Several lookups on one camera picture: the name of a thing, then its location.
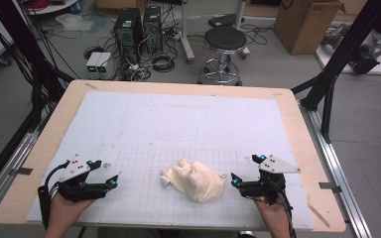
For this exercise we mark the flat black floor device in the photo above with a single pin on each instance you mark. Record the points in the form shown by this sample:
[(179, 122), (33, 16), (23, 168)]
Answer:
[(223, 20)]

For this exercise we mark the black round stool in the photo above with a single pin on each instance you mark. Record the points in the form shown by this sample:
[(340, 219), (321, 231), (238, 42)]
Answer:
[(225, 39)]

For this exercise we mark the white power supply unit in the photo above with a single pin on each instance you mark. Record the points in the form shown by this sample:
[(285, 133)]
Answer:
[(92, 64), (104, 65)]

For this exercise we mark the black metal frame stand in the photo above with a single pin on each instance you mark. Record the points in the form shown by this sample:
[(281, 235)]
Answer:
[(340, 53), (23, 53)]

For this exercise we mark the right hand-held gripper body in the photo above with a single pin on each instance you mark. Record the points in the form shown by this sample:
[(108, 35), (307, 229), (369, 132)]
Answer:
[(266, 188)]

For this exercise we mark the slim black computer tower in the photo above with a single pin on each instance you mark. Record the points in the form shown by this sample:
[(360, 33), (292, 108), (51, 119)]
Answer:
[(152, 28)]

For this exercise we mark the round white table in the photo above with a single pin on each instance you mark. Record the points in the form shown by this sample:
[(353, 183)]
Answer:
[(51, 7)]

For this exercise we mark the white desk leg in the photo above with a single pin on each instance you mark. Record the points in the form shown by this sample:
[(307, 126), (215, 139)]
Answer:
[(241, 13), (187, 36)]

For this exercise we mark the aluminium rail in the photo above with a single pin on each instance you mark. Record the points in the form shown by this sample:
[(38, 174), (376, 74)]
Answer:
[(339, 172), (6, 178)]

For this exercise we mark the grey machine on board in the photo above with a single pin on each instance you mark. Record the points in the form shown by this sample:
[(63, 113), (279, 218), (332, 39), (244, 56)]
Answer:
[(367, 53)]

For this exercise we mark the person's left hand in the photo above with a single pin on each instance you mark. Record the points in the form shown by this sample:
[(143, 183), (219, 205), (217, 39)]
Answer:
[(67, 210)]

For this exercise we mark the large black computer tower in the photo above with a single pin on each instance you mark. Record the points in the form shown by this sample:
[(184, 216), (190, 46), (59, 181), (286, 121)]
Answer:
[(127, 29)]

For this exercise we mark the brown cardboard box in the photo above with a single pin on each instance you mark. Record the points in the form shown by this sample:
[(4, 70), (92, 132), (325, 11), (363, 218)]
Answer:
[(306, 28)]

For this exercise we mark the thin wooden stick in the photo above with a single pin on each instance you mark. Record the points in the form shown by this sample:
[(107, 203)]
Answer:
[(319, 214)]

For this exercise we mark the person's right hand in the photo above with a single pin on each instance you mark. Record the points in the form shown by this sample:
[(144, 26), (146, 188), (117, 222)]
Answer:
[(273, 214)]

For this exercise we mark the clear plastic bag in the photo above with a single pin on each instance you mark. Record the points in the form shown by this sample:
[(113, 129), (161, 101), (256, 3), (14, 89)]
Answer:
[(74, 22)]

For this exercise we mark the cream printed cloth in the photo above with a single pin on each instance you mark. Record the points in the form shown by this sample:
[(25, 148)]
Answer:
[(198, 183)]

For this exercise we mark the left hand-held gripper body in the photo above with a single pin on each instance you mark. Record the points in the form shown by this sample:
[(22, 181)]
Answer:
[(76, 191)]

